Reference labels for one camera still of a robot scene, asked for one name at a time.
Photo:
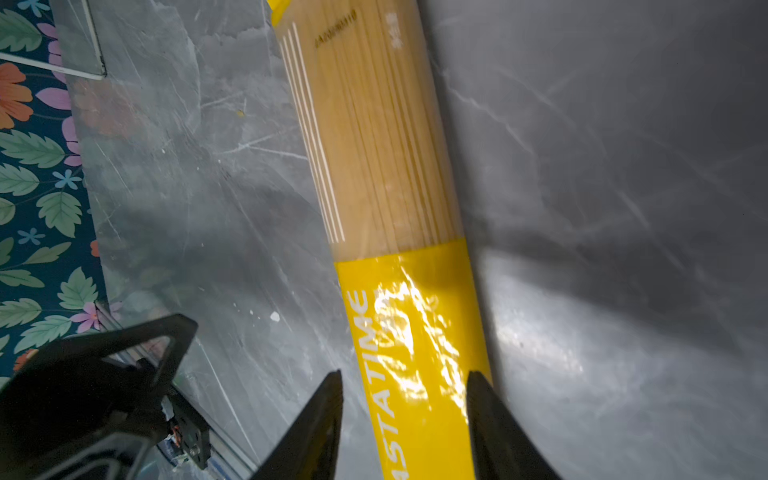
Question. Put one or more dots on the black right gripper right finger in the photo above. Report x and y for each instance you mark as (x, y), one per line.
(500, 447)

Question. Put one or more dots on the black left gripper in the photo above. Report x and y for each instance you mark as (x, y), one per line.
(76, 411)

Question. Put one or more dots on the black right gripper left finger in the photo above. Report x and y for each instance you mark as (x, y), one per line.
(309, 449)

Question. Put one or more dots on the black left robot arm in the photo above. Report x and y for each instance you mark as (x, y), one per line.
(191, 439)

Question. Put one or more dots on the white metal wooden shelf rack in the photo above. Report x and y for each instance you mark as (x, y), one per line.
(56, 36)

